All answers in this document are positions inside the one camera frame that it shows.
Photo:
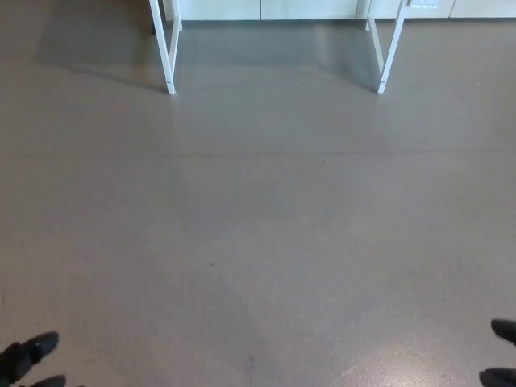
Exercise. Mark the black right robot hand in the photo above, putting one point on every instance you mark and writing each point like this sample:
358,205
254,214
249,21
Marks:
504,330

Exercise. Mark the white desk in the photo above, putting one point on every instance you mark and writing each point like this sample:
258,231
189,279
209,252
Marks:
167,60

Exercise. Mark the white cloth bag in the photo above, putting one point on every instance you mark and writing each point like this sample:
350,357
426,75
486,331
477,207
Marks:
423,3

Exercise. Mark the white cabinet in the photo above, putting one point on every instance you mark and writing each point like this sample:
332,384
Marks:
306,8

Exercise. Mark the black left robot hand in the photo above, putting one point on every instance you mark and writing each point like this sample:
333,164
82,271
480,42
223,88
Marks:
24,356

